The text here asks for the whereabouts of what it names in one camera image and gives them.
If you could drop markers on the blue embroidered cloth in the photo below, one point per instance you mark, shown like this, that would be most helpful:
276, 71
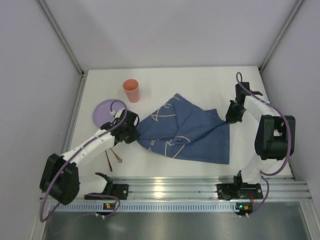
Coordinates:
181, 130

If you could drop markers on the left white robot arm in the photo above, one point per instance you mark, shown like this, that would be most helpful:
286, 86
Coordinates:
61, 176

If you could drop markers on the orange plastic cup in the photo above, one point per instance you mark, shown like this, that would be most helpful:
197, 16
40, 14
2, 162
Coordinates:
131, 89

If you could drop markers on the slotted cable duct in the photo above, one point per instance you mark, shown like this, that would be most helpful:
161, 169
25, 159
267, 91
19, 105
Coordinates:
158, 207

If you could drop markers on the gold spoon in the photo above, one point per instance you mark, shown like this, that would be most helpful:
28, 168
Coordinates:
116, 156

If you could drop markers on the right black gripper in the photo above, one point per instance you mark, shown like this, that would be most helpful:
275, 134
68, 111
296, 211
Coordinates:
232, 115

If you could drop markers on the aluminium corner post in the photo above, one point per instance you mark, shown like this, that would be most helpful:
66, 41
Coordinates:
59, 33
298, 4

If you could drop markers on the left aluminium corner post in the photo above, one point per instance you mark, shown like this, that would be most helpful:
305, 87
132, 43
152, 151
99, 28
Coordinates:
59, 33

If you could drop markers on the aluminium mounting rail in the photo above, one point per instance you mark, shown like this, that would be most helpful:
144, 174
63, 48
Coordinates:
281, 189

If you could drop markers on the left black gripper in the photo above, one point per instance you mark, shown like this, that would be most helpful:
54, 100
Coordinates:
133, 128

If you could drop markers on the purple plastic plate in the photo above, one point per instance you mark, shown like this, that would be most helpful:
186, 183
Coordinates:
103, 111

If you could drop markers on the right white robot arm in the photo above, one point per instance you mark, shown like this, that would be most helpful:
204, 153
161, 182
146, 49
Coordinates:
274, 140

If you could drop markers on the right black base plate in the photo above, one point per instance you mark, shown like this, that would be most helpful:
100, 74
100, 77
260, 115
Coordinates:
230, 191

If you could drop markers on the right aluminium corner post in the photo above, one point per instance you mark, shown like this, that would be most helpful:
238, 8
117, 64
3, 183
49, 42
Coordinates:
298, 4

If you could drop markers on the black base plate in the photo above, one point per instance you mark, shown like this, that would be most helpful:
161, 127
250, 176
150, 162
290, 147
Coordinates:
230, 191
119, 191

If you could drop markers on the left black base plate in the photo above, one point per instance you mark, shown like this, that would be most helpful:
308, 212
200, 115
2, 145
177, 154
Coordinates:
119, 191

